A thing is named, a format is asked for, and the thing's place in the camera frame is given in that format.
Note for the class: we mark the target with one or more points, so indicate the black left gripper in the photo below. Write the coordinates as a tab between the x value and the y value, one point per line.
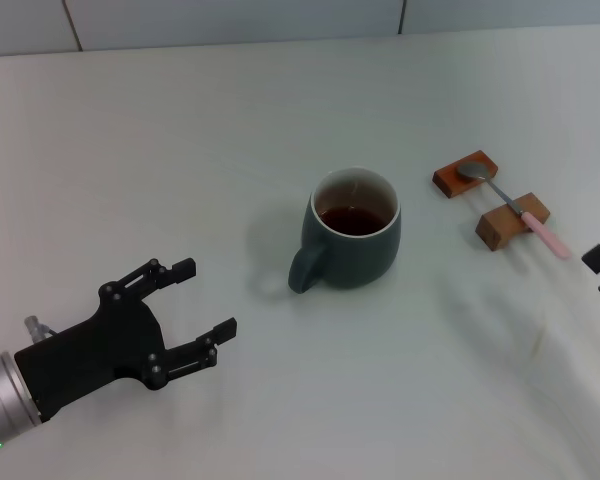
105	345

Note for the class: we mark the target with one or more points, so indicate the grey ceramic cup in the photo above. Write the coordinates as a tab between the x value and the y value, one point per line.
365	260

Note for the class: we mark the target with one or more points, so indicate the light brown wooden block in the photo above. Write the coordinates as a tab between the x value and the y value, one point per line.
500	227

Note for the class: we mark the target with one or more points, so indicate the dark brown tea liquid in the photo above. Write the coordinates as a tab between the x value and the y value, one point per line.
352	220

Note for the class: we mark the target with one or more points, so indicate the reddish brown wooden block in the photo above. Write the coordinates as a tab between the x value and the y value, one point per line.
450	182

